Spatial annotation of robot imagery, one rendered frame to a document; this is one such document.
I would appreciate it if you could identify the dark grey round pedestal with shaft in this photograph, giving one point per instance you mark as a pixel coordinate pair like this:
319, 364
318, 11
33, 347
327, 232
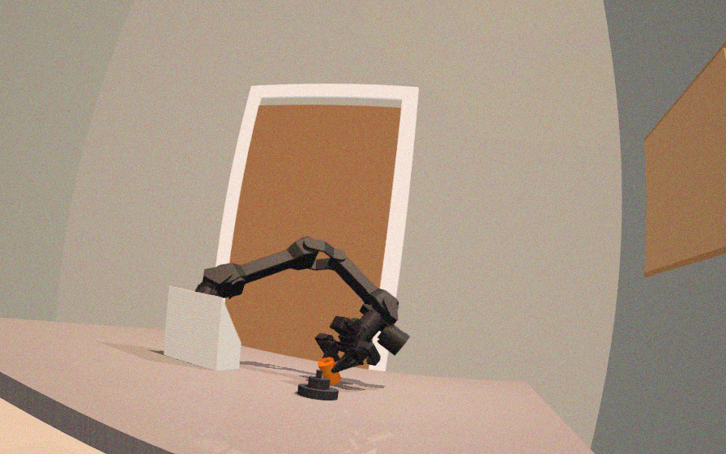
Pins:
318, 388

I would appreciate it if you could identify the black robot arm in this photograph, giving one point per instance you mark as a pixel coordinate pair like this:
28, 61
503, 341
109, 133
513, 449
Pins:
380, 309

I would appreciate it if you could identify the orange knob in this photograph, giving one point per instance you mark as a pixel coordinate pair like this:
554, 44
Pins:
326, 364

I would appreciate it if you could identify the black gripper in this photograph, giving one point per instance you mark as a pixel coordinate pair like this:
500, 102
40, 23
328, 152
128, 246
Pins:
354, 352

